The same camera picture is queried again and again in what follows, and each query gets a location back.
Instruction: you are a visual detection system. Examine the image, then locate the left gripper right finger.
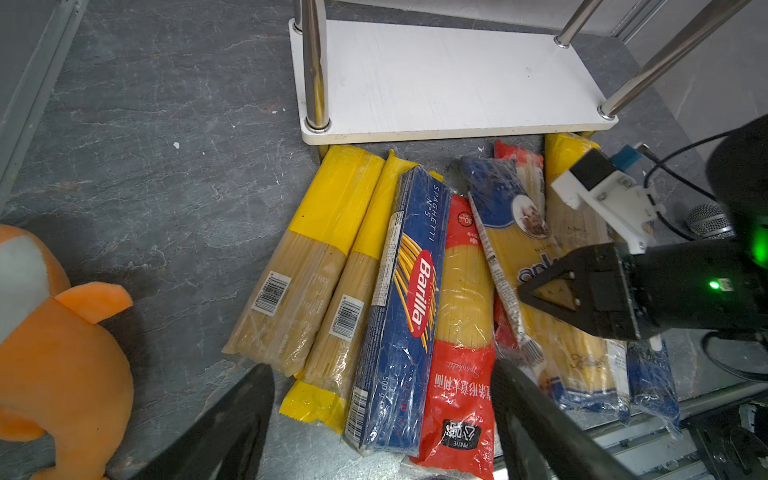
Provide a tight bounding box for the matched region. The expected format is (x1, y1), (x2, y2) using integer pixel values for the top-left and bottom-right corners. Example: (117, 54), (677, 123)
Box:
(491, 359), (621, 479)

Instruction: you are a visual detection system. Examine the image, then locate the blue Ankara spaghetti bag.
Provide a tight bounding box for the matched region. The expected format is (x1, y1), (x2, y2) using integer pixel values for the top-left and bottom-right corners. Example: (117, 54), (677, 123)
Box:
(461, 157), (630, 418)

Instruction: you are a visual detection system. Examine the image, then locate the orange shark plush toy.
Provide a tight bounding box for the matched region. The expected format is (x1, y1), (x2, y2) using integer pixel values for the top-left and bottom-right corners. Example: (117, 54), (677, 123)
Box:
(1, 225), (134, 479)

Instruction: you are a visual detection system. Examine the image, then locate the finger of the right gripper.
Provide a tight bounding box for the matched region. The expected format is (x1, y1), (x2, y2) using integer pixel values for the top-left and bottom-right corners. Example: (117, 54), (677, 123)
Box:
(517, 247), (597, 327)

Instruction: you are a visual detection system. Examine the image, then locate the glitter silver microphone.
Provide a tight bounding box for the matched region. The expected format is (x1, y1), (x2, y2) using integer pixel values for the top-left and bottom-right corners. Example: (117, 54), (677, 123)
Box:
(685, 202), (735, 240)

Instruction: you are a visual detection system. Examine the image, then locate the white two-tier shelf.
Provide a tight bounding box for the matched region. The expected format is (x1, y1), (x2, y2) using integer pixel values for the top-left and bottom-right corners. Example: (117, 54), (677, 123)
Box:
(289, 1), (743, 147)

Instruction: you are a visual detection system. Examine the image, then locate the yellow Pastatime spaghetti bag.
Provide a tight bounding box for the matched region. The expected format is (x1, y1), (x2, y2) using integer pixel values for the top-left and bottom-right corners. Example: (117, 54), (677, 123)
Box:
(544, 133), (612, 254)

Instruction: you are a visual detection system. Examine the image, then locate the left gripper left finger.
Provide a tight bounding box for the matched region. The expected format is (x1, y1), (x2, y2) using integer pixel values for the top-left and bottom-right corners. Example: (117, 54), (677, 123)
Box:
(133, 364), (275, 479)

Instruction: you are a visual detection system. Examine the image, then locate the red white label spaghetti bag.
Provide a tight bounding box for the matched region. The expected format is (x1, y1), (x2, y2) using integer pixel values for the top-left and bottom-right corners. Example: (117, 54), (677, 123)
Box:
(494, 140), (546, 215)

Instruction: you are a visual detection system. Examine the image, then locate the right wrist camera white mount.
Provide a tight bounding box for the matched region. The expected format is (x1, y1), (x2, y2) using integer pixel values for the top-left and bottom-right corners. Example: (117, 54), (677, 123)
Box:
(569, 149), (659, 255)

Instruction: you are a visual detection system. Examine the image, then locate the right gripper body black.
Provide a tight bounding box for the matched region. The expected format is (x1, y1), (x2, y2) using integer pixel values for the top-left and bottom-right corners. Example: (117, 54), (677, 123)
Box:
(584, 240), (767, 340)

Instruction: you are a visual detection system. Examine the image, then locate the blue Barilla spaghetti box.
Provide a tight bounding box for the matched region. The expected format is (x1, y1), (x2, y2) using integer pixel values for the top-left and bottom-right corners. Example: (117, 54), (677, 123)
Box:
(344, 166), (452, 456)

